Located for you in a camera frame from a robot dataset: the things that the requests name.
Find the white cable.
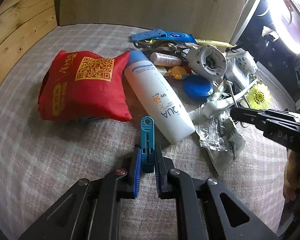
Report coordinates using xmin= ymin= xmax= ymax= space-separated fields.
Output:
xmin=189 ymin=80 xmax=263 ymax=120

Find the teal plastic clothespin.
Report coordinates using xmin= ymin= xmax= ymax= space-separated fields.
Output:
xmin=140 ymin=116 xmax=155 ymax=173

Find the red fabric pouch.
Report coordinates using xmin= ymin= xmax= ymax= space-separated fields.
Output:
xmin=38 ymin=50 xmax=132 ymax=122

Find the person right hand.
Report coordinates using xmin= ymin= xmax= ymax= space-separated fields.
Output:
xmin=283 ymin=149 xmax=300 ymax=203

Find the yellow shuttlecock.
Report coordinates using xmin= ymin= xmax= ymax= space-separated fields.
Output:
xmin=247 ymin=83 xmax=271 ymax=110

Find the clear plastic bag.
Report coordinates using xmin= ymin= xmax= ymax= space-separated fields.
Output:
xmin=196 ymin=111 xmax=245 ymax=175

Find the white power strip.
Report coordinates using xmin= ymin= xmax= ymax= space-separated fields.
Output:
xmin=225 ymin=51 xmax=258 ymax=89

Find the blue round lid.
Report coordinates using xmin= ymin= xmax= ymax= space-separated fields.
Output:
xmin=183 ymin=75 xmax=213 ymax=102

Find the white round motor part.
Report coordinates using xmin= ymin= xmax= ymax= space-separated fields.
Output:
xmin=185 ymin=45 xmax=227 ymax=82

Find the black light tripod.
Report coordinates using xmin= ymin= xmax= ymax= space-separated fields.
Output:
xmin=230 ymin=25 xmax=279 ymax=57

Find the white sunscreen bottle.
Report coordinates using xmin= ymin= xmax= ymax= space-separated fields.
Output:
xmin=124 ymin=50 xmax=195 ymax=144

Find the small white pink tube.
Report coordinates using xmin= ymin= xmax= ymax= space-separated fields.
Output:
xmin=150 ymin=53 xmax=181 ymax=67

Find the beige wardrobe panel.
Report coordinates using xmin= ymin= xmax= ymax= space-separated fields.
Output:
xmin=59 ymin=0 xmax=245 ymax=42

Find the blue wet wipes pack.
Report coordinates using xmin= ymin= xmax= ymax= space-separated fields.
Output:
xmin=129 ymin=29 xmax=197 ymax=44

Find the wooden headboard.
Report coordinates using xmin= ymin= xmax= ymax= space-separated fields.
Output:
xmin=0 ymin=0 xmax=58 ymax=85

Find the ring light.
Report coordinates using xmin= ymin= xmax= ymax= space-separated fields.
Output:
xmin=267 ymin=0 xmax=300 ymax=55

